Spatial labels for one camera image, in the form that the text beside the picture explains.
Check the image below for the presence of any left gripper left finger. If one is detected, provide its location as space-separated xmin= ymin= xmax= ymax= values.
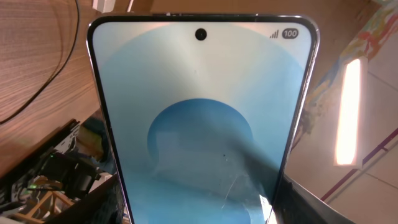
xmin=45 ymin=174 xmax=124 ymax=224

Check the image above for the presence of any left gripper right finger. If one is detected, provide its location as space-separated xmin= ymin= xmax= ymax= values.
xmin=274 ymin=175 xmax=354 ymax=224

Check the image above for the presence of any blue screen smartphone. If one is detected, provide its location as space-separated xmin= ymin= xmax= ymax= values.
xmin=86 ymin=14 xmax=320 ymax=223

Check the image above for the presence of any ceiling light panel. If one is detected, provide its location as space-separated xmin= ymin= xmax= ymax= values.
xmin=334 ymin=56 xmax=368 ymax=168

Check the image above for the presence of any white power strip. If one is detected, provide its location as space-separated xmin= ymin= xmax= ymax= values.
xmin=92 ymin=0 xmax=116 ymax=13

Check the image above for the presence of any black charging cable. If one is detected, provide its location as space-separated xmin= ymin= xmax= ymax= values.
xmin=0 ymin=0 xmax=81 ymax=125

